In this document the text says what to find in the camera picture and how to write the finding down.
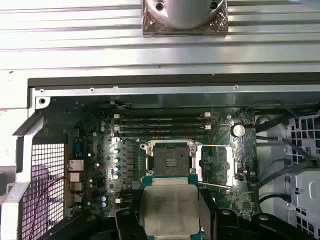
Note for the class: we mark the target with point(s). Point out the blue rear port connector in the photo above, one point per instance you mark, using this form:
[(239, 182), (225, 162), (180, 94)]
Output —
[(80, 148)]

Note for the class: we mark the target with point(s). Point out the RAM slot with black clips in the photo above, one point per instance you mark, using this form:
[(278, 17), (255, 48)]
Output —
[(162, 135), (162, 124)]

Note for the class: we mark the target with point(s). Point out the green motherboard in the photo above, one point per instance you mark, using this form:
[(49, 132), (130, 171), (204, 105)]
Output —
[(220, 120)]

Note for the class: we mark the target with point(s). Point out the perforated metal drive cage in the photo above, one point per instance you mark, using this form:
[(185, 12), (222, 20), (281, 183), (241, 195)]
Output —
[(305, 190)]

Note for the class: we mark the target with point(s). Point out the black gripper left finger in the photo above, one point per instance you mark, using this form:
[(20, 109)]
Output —
[(125, 225)]

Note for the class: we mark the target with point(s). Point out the RAM slot with white clips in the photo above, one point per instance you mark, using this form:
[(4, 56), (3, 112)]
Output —
[(162, 119), (162, 130)]

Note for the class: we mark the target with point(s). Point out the metal socket cover frame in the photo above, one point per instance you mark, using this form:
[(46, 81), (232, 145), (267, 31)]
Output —
[(231, 165)]

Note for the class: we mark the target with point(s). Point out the metal USB port block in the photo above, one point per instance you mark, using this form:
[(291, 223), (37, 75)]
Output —
[(75, 177)]

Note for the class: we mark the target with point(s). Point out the silver CPU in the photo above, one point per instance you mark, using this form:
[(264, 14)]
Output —
[(170, 207)]

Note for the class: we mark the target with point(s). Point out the coin battery in black holder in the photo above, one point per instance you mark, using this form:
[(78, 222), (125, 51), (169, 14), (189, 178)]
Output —
[(237, 130)]

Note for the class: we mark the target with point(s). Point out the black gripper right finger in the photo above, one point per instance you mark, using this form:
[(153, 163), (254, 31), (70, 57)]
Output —
[(230, 227)]

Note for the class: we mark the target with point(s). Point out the CPU socket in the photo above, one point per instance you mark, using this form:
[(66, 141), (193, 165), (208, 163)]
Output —
[(172, 152)]

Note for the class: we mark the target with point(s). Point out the black and metal PC case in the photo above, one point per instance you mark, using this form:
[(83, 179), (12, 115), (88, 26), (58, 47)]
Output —
[(175, 93)]

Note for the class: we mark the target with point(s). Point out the metal network port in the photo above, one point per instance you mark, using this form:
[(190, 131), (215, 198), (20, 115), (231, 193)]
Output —
[(76, 165)]

